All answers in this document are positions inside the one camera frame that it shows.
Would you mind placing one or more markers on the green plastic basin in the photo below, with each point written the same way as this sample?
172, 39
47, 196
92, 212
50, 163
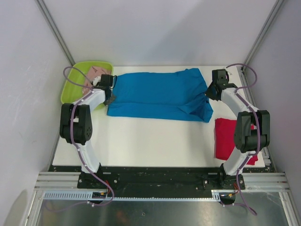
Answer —
72, 92

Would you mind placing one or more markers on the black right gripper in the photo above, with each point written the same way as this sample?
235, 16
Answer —
209, 94

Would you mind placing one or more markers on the aluminium frame rail front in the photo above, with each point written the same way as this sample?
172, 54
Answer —
253, 181

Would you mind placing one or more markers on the right aluminium corner post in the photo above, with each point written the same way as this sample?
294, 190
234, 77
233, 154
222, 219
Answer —
274, 13

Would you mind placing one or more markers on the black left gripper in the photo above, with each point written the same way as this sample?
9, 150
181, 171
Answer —
108, 102

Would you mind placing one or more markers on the grey slotted cable duct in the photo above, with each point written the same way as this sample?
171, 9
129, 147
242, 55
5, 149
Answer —
207, 196

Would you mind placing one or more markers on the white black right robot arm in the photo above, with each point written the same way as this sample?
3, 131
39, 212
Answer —
252, 131

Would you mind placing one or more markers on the left aluminium corner post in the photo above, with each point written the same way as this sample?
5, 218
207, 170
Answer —
55, 30

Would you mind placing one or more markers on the aluminium corner post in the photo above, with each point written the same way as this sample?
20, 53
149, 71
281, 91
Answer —
274, 13
55, 30

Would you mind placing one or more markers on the pink t shirt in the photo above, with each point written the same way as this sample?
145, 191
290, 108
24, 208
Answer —
95, 72

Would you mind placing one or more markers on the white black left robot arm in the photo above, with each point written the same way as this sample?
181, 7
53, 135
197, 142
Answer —
76, 120

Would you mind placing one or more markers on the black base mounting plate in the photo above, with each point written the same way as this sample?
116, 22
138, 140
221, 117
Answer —
120, 177

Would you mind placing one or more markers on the folded red t shirt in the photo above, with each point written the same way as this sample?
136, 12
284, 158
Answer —
224, 138

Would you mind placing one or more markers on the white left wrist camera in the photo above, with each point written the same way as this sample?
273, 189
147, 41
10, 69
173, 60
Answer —
96, 80

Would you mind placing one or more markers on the blue t shirt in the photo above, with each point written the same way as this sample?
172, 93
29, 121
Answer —
169, 96

